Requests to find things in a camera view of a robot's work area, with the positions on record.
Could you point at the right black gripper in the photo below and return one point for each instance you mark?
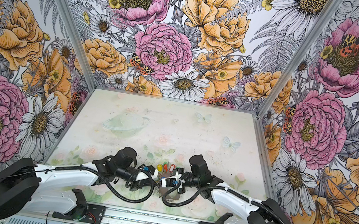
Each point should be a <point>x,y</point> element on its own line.
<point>181,191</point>

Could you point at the large metal keyring with keys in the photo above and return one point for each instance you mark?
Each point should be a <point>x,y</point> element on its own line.
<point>163,169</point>

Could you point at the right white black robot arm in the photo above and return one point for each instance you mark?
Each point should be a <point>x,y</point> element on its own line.
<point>200,182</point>

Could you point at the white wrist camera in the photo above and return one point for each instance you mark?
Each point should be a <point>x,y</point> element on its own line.
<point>144,169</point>
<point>168,175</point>

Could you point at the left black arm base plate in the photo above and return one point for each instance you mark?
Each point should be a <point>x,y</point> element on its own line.
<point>90,213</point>

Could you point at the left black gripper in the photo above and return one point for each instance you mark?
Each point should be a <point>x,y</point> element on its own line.
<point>139,184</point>

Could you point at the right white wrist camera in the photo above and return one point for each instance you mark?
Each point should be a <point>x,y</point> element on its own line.
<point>168,175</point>

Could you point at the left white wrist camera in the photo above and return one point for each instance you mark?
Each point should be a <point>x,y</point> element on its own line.
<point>144,169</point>

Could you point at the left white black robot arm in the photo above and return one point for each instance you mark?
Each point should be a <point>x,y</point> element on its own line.
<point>25,185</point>

